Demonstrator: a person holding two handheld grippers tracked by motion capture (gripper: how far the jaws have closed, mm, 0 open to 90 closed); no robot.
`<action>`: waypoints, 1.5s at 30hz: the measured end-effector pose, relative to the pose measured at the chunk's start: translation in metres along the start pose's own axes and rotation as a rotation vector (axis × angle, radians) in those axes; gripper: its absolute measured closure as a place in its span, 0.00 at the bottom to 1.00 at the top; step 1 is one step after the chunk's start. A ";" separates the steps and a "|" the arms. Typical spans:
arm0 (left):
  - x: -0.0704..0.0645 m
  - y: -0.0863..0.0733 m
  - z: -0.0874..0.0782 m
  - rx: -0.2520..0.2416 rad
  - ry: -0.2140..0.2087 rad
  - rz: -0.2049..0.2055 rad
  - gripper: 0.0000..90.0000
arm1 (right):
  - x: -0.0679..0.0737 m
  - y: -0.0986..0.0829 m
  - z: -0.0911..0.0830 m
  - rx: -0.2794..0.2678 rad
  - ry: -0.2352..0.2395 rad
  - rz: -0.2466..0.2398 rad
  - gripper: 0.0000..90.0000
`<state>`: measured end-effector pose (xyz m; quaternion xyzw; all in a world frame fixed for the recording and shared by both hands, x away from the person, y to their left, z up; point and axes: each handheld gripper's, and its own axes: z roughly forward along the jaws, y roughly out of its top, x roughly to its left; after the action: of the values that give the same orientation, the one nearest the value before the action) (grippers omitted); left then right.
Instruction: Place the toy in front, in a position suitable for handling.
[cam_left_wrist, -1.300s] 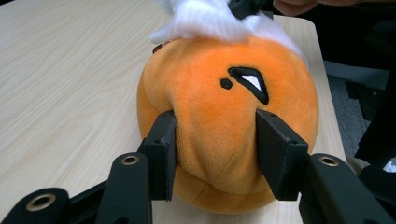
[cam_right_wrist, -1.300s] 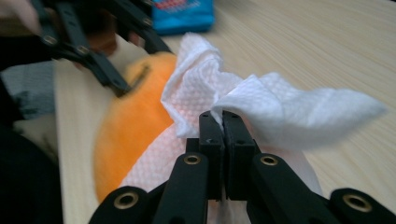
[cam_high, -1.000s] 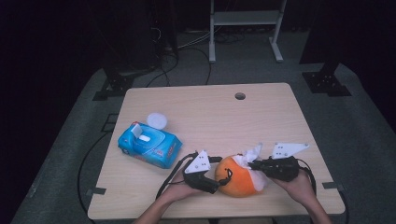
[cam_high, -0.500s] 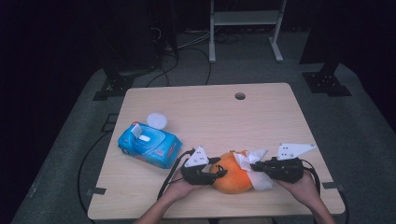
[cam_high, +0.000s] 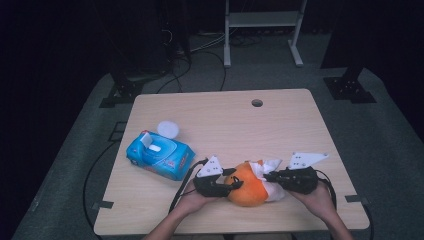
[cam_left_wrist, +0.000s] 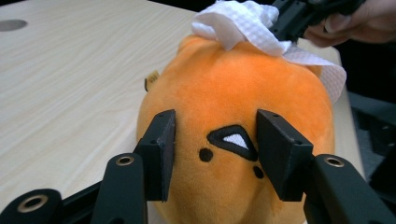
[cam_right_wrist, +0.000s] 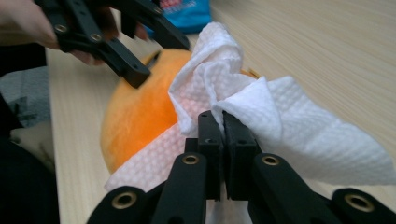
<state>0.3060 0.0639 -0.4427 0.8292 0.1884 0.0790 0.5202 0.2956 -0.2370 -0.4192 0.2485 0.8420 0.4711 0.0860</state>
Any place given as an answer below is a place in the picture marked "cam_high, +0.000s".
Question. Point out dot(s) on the white wet wipe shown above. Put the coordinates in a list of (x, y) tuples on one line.
[(275, 193), (155, 147)]

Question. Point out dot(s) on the white metal stand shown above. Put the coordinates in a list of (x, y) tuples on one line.
[(263, 19)]

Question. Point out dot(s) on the grey table grommet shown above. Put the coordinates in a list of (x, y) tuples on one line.
[(257, 103)]

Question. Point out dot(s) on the person's right hand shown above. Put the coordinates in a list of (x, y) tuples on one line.
[(320, 203)]

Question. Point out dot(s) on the white round lid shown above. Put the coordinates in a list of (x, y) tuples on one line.
[(167, 129)]

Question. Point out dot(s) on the black stand with base plate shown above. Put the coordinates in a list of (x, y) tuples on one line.
[(128, 90), (348, 87)]

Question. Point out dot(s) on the person's left hand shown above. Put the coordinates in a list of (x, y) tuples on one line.
[(193, 203)]

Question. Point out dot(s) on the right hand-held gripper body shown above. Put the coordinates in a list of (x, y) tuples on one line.
[(301, 181)]

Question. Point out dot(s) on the blue wet wipe packet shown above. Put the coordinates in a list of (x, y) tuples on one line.
[(173, 160)]

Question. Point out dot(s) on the black tape strip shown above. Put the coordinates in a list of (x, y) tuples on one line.
[(356, 199), (103, 204)]

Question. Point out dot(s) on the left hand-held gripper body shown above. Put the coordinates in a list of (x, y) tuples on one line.
[(210, 188)]

